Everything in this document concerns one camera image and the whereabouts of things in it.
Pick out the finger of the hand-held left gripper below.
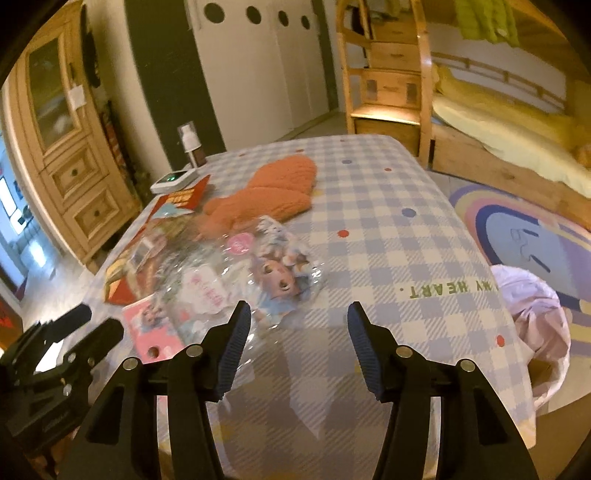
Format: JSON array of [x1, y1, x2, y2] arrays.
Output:
[[14, 305, 93, 358], [60, 318, 124, 372]]

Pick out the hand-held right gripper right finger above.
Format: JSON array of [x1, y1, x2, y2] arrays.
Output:
[[347, 300, 539, 480]]

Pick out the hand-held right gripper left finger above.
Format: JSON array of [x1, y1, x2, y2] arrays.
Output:
[[58, 300, 252, 480]]

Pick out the clear plastic doll packaging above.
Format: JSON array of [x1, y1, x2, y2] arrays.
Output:
[[157, 215, 326, 333]]

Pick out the pink printed card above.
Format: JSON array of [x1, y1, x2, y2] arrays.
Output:
[[121, 295, 186, 361]]

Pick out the blue checked tablecloth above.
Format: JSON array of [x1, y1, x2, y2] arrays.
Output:
[[83, 134, 539, 480]]

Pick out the wooden cabinet with drawers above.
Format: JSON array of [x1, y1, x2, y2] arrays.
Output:
[[0, 4, 141, 273]]

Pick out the red printed card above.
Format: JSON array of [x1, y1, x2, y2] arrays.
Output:
[[148, 174, 213, 217]]

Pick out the orange plush cloth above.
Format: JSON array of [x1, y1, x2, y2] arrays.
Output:
[[198, 156, 319, 241]]

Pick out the white device with green light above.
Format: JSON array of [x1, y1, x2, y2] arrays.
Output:
[[150, 170, 197, 195]]

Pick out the pastel rainbow rug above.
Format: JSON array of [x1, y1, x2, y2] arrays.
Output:
[[448, 182, 591, 416]]

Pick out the white and brown spray bottle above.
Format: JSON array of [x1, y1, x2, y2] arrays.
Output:
[[178, 121, 207, 169]]

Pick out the dark door panel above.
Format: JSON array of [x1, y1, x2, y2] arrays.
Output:
[[124, 0, 227, 171]]

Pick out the wooden stair drawers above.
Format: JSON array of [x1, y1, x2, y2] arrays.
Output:
[[336, 0, 435, 162]]

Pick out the bed with yellow bedding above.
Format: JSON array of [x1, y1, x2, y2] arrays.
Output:
[[431, 65, 591, 197]]

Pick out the white wardrobe doors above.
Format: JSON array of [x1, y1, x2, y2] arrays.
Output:
[[185, 0, 332, 139]]

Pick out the green hanging garment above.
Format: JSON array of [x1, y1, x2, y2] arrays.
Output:
[[455, 0, 520, 47]]

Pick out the wooden bed frame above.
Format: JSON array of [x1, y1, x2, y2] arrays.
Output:
[[422, 0, 591, 232]]

